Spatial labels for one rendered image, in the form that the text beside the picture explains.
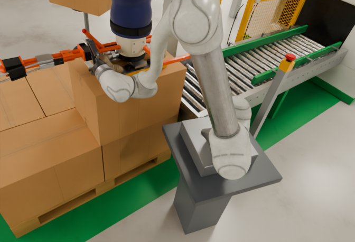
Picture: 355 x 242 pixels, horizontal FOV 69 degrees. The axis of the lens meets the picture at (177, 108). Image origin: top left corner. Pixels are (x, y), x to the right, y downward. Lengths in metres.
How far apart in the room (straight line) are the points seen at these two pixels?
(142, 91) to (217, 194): 0.60
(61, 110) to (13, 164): 0.46
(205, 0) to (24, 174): 1.30
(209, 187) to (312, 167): 1.61
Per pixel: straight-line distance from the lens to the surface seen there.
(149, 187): 2.12
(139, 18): 1.38
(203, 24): 0.68
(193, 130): 1.38
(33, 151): 1.72
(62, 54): 1.42
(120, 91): 1.13
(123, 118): 1.57
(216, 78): 0.84
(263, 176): 1.44
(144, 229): 1.98
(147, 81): 1.22
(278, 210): 2.32
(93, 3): 2.96
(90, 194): 2.09
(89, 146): 1.67
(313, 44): 3.60
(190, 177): 1.31
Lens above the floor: 1.83
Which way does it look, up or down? 42 degrees down
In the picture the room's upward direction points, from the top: 11 degrees clockwise
